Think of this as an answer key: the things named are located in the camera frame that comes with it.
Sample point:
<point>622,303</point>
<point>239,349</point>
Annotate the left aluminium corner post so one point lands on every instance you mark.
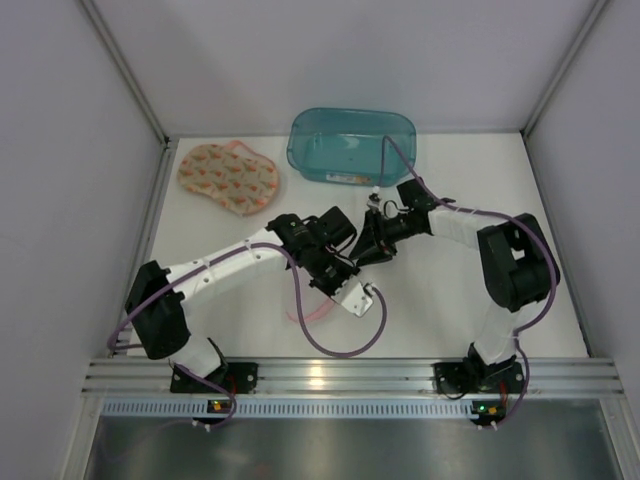
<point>122,66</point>

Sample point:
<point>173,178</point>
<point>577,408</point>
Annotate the perforated cable duct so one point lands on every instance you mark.
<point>272,408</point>

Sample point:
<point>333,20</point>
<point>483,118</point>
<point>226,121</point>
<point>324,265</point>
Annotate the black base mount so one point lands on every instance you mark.
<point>235,378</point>
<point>455,379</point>

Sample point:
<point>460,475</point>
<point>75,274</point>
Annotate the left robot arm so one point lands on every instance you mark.
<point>162,299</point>

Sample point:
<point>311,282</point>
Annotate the aluminium corner post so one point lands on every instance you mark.
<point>122,66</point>
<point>596,11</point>

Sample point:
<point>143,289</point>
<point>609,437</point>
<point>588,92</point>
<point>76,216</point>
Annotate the aluminium front rail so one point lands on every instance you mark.
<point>550,378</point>

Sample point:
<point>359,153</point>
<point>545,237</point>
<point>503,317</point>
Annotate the right aluminium corner post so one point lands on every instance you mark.
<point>596,11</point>

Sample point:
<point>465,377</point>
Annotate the teal plastic bin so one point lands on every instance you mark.
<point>352,146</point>

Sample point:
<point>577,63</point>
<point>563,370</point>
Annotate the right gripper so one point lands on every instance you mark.
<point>382,232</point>

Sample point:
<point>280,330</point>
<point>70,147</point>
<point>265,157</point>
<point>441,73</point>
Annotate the small white mesh laundry bag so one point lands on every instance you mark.
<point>318,314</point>

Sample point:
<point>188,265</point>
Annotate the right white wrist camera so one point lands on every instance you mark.
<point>374,200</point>

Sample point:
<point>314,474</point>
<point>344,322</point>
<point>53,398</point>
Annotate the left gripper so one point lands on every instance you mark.
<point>326,273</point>

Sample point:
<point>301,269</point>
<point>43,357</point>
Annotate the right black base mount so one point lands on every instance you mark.
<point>455,379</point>

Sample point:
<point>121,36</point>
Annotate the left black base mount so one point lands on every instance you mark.
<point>235,378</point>

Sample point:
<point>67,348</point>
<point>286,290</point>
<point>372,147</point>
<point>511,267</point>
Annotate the floral pink laundry bag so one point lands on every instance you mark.
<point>232,175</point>

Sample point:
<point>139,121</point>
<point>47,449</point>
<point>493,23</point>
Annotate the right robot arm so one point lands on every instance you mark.
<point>519,271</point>

